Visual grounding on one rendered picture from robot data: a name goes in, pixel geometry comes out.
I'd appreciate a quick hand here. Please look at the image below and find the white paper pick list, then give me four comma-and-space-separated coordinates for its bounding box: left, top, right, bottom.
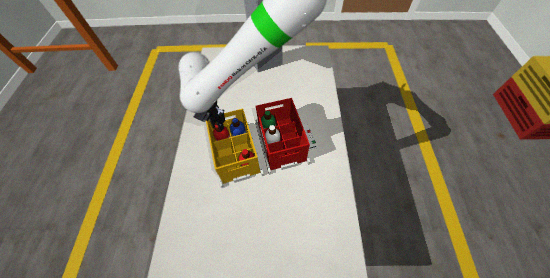
302, 123, 318, 150

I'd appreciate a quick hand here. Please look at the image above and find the red crate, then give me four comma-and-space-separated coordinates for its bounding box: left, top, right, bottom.
257, 103, 310, 170

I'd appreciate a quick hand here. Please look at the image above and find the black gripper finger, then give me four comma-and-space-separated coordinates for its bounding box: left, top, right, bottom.
208, 111, 217, 128
209, 107, 225, 132

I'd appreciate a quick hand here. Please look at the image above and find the green bottle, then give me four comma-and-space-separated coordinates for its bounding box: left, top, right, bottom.
261, 111, 276, 129

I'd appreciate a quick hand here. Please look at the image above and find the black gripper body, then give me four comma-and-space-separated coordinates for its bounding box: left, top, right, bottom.
210, 101, 219, 113

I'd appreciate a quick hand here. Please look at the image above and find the yellow divided crate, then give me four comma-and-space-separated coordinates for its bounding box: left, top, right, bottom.
207, 115, 261, 184

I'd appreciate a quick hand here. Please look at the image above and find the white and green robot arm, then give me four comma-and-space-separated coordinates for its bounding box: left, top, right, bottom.
179, 0, 327, 122

